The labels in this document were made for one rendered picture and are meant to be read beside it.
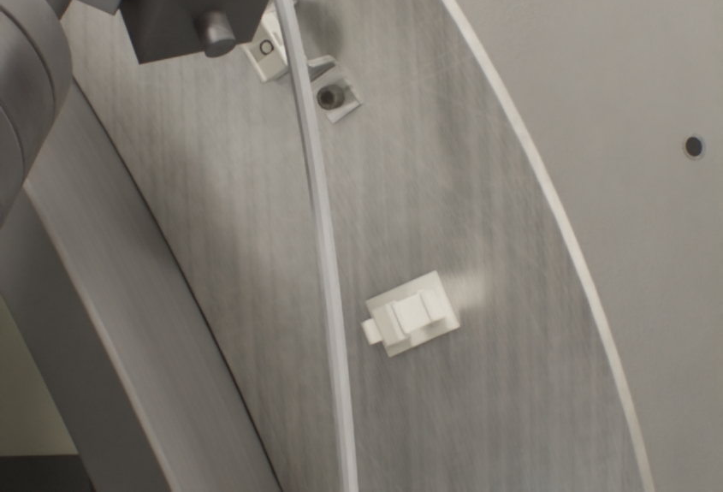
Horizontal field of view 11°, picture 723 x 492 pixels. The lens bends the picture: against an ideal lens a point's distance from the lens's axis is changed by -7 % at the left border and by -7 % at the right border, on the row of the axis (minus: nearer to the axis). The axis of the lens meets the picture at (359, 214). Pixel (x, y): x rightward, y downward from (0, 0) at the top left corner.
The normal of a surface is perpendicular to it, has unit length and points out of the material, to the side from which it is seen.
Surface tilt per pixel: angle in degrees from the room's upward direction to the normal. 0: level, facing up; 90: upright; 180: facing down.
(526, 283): 90
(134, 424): 90
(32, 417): 90
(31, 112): 98
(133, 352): 65
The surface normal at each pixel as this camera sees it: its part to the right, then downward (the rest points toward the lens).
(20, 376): 0.20, 0.15
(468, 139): -0.47, 0.17
